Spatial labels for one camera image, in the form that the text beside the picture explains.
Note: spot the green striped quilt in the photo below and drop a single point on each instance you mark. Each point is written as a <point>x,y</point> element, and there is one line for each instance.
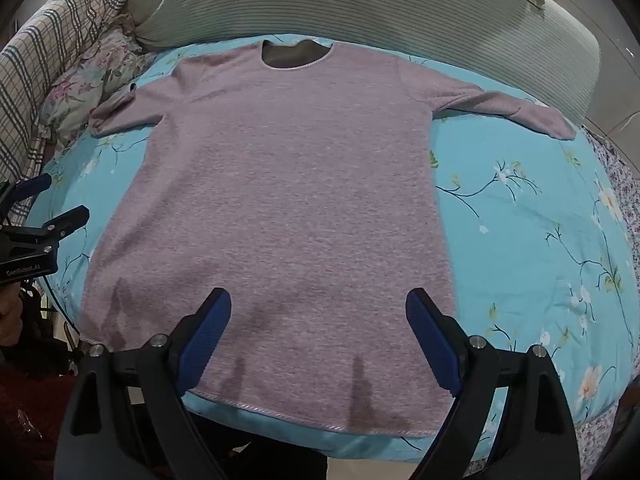
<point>350,5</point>

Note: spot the purple long-sleeve shirt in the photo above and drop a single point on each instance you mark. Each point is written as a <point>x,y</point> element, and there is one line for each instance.
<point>280,185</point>

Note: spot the person's left forearm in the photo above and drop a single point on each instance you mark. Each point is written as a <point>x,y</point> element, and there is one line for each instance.
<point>20,410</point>

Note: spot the person's left hand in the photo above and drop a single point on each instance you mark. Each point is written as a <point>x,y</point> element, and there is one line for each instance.
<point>7,312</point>

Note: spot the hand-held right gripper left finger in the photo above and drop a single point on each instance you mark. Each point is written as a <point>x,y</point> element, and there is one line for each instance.
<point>212,317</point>

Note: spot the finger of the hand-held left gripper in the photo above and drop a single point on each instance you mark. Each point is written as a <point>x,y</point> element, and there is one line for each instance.
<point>31,187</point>
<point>65,221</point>

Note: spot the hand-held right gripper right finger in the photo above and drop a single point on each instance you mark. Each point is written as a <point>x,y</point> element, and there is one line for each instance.
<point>427,325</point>

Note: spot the blue floral bed sheet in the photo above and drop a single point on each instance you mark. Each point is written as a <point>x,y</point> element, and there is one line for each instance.
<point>525,240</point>

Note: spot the floral pillow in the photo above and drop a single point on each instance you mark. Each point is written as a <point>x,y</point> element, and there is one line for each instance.
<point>85,80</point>

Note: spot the plaid blanket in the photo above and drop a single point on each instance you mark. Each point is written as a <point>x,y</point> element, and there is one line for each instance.
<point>50,50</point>

